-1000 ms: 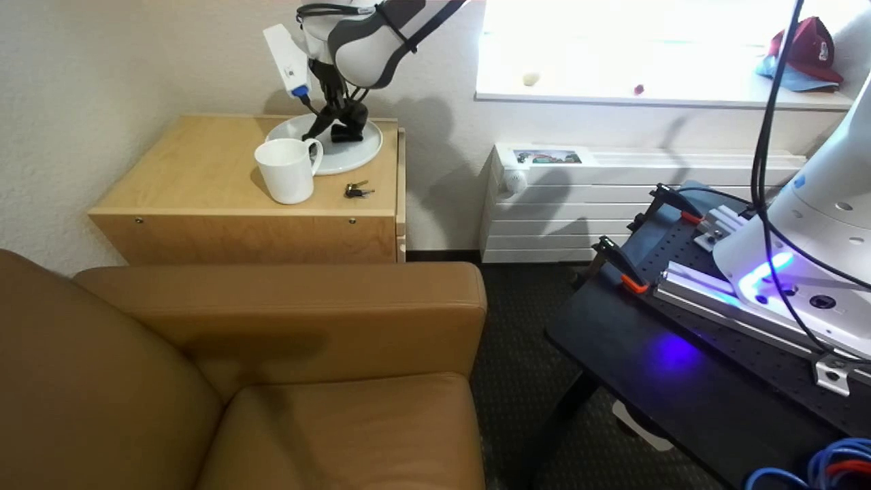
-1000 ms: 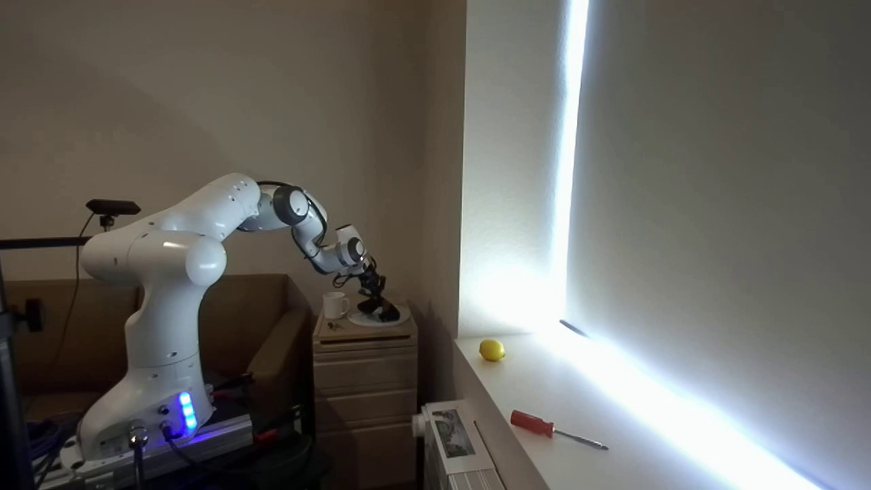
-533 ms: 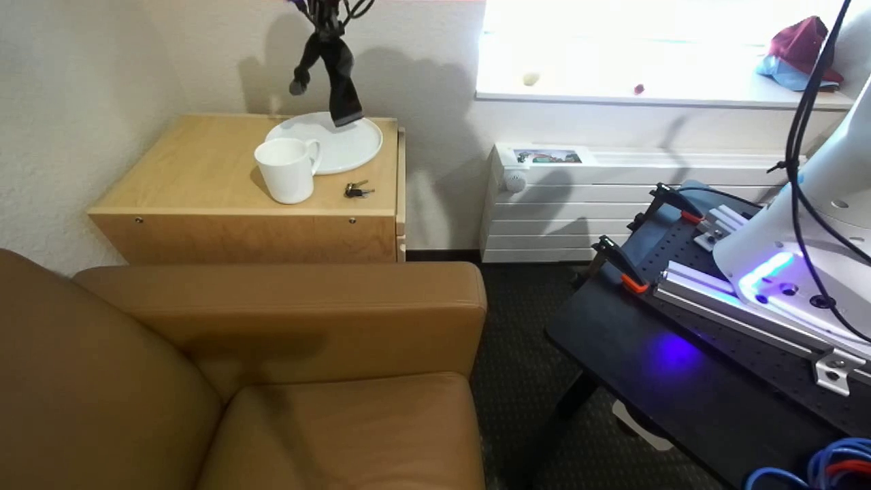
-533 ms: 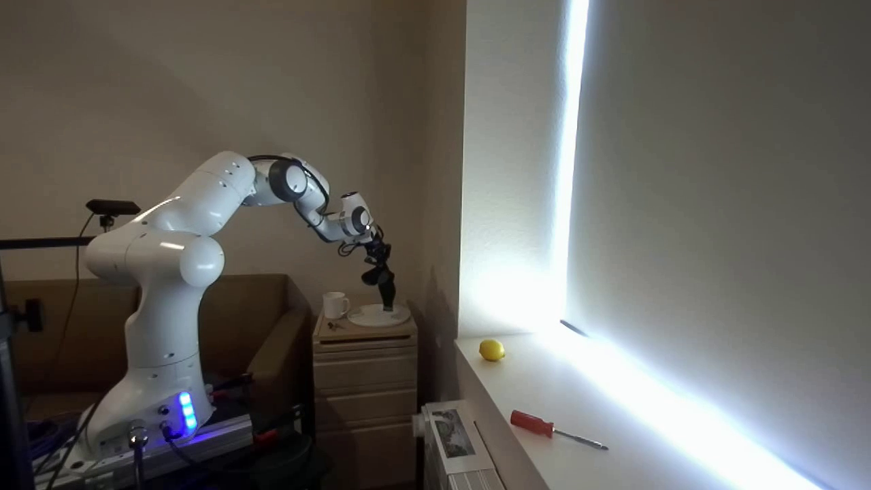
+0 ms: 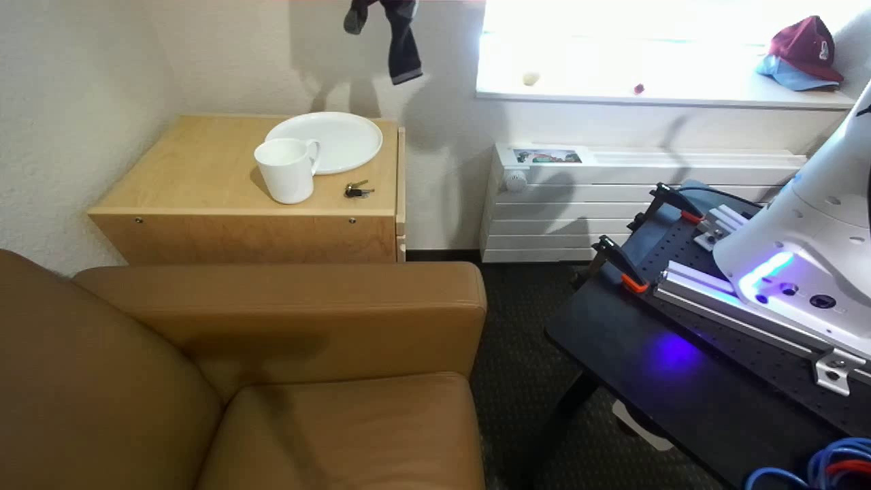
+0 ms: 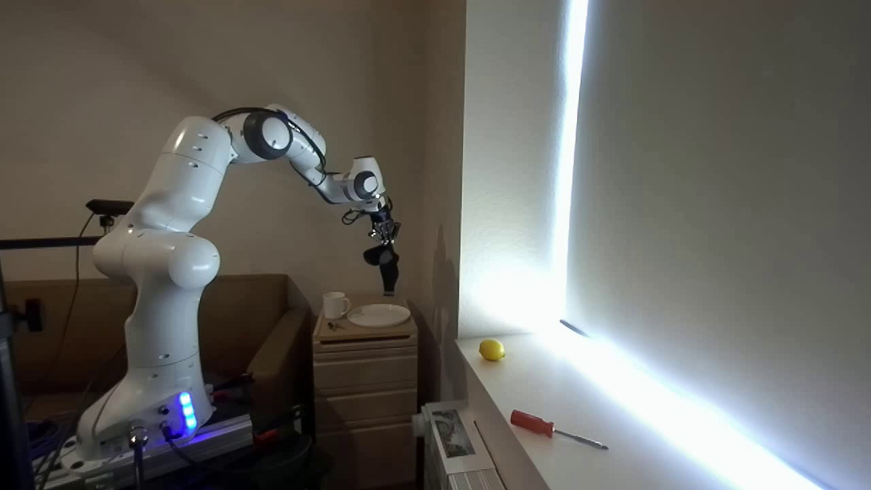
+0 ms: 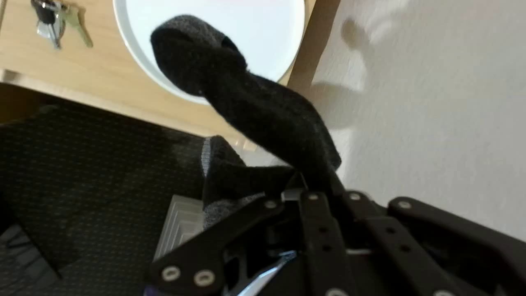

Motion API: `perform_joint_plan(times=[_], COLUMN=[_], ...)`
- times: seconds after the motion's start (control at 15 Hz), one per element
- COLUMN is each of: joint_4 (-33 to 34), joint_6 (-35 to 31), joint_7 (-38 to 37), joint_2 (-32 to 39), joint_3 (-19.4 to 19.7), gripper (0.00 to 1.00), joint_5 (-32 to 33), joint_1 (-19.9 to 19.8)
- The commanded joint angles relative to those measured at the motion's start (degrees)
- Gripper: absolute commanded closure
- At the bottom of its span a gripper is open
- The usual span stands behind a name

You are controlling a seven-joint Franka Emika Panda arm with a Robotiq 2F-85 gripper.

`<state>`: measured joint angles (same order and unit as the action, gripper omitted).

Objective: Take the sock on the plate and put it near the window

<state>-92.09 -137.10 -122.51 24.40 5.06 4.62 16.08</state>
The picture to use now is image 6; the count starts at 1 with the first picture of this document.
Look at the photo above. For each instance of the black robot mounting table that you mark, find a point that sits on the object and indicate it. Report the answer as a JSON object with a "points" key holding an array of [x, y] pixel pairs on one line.
{"points": [[273, 465]]}

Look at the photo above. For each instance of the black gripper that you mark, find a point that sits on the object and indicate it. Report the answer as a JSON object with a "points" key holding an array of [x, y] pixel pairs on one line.
{"points": [[385, 223]]}

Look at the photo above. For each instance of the white roller blind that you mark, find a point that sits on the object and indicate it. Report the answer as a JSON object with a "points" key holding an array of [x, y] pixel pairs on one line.
{"points": [[724, 181]]}

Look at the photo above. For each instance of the yellow lemon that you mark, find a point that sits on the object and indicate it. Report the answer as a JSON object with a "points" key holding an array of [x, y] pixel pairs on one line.
{"points": [[491, 348]]}

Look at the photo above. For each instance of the white mug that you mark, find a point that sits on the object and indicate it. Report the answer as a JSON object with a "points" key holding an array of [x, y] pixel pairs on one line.
{"points": [[335, 306]]}

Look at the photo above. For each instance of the black sock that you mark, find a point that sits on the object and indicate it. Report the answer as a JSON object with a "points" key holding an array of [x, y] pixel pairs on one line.
{"points": [[388, 269]]}

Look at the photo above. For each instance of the light wooden dresser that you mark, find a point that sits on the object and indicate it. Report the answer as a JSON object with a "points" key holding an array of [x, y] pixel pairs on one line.
{"points": [[362, 397]]}

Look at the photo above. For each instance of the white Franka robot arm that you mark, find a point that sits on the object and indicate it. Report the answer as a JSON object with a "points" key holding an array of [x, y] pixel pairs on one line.
{"points": [[171, 273]]}

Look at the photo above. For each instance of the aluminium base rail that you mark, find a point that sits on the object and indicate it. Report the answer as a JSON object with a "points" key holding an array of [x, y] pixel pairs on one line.
{"points": [[136, 457]]}

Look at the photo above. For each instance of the white round plate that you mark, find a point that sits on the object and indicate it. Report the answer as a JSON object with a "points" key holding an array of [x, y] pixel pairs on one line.
{"points": [[379, 314]]}

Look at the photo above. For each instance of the black horizontal stand pole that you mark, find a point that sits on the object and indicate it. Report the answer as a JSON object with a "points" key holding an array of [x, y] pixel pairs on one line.
{"points": [[43, 243]]}

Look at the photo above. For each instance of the black camera on stand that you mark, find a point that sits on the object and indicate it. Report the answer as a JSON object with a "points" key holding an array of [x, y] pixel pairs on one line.
{"points": [[109, 207]]}

